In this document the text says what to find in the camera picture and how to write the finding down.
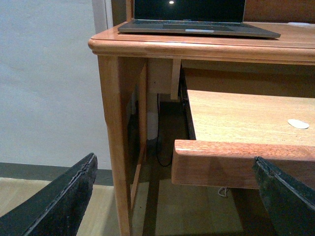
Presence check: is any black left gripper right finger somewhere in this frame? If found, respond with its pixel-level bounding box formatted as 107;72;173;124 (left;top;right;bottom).
252;156;315;236

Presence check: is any wooden desk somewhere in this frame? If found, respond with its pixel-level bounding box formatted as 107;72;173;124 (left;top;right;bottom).
88;23;315;236

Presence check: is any white round pad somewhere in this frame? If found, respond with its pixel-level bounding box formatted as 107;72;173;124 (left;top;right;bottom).
287;119;310;129

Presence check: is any black cable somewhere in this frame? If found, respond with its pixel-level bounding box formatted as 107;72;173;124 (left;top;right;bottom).
156;93;173;167

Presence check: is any grey laptop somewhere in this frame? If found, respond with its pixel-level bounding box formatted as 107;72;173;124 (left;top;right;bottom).
118;0;281;38

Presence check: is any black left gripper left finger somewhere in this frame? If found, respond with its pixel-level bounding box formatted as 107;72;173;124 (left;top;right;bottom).
0;153;97;236

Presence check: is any wooden keyboard tray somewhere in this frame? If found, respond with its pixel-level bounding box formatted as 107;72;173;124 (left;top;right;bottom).
171;89;315;189

